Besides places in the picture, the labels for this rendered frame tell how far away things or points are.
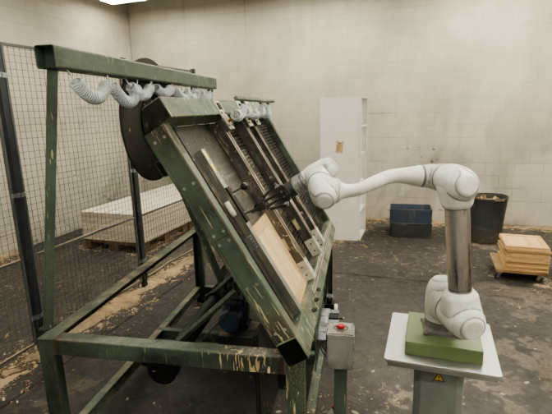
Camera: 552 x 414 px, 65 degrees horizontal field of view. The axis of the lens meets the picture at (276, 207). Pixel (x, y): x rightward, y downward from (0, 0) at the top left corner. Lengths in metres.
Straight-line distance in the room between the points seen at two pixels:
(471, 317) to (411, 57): 5.94
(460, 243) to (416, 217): 4.72
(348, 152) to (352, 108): 0.61
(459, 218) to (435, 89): 5.68
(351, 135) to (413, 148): 1.63
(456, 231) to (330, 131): 4.49
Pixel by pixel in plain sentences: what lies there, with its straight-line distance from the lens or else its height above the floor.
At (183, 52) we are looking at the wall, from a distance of 8.81.
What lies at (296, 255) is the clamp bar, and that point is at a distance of 2.59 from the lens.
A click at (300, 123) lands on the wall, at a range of 7.85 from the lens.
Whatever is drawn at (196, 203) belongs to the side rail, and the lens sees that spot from 1.93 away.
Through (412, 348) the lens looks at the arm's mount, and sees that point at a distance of 2.25.
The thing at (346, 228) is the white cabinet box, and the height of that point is 0.18.
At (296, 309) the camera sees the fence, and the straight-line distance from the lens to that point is 2.25.
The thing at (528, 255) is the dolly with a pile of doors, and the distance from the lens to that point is 5.38.
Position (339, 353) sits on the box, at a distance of 2.05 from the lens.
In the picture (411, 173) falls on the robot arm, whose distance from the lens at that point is 2.03.
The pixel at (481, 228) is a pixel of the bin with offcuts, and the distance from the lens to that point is 6.69.
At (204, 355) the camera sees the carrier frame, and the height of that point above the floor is 0.77.
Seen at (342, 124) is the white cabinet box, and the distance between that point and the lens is 6.25.
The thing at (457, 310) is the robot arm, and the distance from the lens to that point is 2.06.
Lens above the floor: 1.90
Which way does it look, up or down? 13 degrees down
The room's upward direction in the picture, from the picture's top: 2 degrees counter-clockwise
